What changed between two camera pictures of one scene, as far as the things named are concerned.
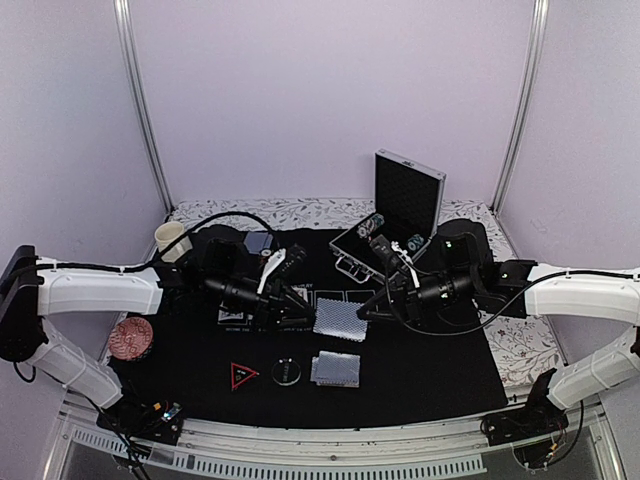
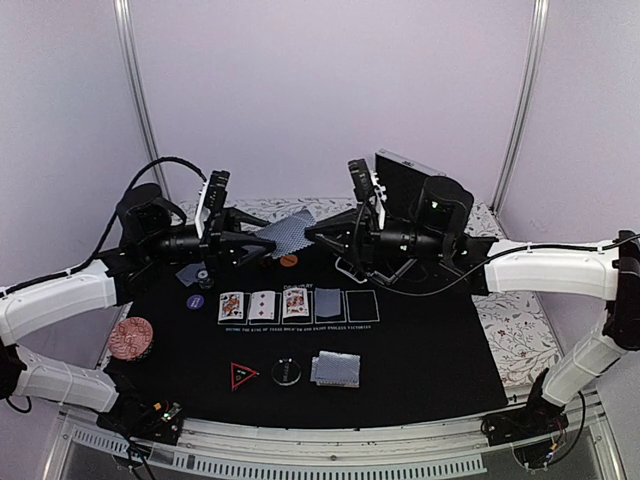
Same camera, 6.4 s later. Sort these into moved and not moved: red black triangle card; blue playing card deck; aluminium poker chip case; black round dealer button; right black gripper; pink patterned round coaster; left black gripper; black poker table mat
Moved: left black gripper; right black gripper
Not moved: aluminium poker chip case; red black triangle card; blue playing card deck; black round dealer button; black poker table mat; pink patterned round coaster
